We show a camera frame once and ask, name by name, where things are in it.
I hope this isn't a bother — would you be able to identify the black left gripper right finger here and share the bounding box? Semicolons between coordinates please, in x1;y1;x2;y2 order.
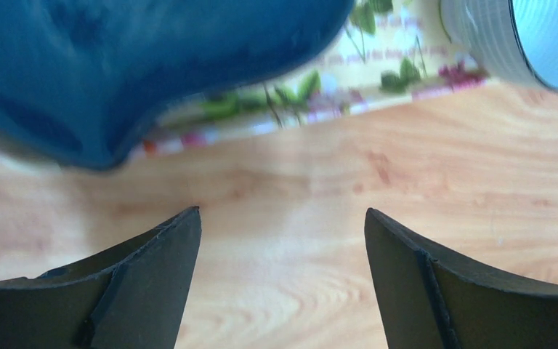
364;208;558;348

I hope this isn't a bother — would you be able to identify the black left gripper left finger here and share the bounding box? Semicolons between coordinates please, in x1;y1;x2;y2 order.
0;206;201;348

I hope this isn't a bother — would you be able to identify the dark blue leaf-shaped dish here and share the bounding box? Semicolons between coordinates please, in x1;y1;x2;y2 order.
0;1;354;171

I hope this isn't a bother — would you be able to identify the floral pattern tray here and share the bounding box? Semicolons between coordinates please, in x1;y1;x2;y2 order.
0;1;484;167

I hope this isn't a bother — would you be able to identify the light green ceramic bowl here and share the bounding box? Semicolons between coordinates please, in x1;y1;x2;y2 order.
439;0;558;93

